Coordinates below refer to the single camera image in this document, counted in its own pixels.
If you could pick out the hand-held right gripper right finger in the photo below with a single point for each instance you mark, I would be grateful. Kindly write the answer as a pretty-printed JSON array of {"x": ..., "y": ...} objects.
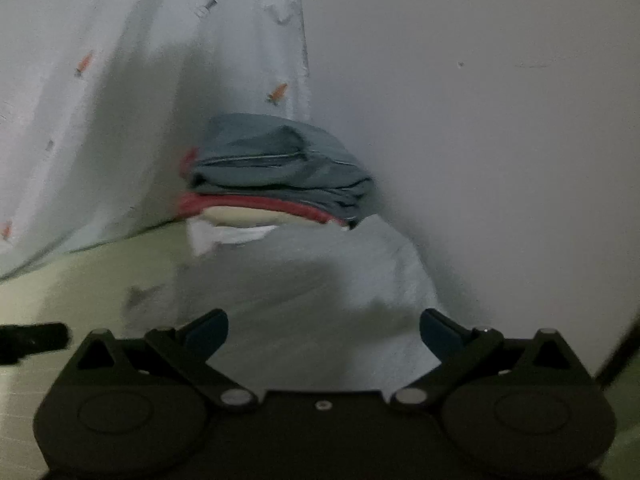
[{"x": 435, "y": 330}]

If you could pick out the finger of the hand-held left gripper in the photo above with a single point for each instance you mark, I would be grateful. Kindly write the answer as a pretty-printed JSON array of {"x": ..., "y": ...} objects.
[{"x": 35, "y": 340}]

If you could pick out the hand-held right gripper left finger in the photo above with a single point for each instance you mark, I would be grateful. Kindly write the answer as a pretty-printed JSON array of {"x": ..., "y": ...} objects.
[{"x": 207, "y": 332}]

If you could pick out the stack of folded clothes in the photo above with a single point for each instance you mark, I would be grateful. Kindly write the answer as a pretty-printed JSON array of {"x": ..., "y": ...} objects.
[{"x": 280, "y": 160}]

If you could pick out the green grid mat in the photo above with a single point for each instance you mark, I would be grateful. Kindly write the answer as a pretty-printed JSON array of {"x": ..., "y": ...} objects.
[{"x": 75, "y": 275}]

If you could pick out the white folded garment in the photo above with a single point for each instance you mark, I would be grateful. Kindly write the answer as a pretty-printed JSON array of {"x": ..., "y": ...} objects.
[{"x": 220, "y": 237}]

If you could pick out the cream folded garment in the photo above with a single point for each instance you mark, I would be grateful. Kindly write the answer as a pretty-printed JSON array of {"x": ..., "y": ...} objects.
[{"x": 240, "y": 217}]

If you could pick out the carrot-print bed sheet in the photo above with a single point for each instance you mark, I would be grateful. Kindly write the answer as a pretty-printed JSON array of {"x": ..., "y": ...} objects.
[{"x": 100, "y": 135}]

